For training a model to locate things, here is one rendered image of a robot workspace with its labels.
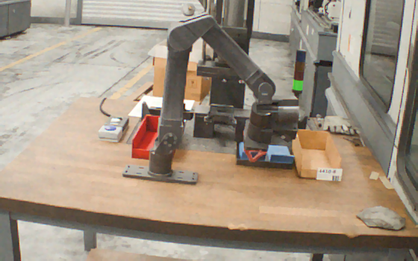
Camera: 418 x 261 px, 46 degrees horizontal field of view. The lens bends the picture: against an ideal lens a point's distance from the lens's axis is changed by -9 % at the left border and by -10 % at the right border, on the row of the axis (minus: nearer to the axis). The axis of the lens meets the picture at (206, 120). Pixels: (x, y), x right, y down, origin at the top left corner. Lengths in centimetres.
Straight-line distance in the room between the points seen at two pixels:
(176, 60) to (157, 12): 981
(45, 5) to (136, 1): 219
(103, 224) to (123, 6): 1016
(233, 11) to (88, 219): 82
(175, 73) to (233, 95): 68
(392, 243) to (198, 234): 47
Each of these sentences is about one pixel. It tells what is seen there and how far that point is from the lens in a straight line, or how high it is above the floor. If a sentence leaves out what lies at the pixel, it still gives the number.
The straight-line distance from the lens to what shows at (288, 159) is 157.
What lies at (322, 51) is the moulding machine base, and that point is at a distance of 480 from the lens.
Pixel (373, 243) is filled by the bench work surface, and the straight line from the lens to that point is 129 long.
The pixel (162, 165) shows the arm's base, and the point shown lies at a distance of 141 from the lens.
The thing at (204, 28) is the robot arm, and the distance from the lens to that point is 131.
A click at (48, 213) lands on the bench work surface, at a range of 130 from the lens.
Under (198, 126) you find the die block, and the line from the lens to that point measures 176.
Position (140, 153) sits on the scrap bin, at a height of 92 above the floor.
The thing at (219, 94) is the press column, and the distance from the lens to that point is 200.
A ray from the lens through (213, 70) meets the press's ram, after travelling 171.
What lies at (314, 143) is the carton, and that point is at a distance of 176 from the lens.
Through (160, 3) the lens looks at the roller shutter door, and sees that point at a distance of 1111.
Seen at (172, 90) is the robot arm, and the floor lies 114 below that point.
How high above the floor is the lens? 147
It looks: 17 degrees down
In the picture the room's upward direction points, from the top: 5 degrees clockwise
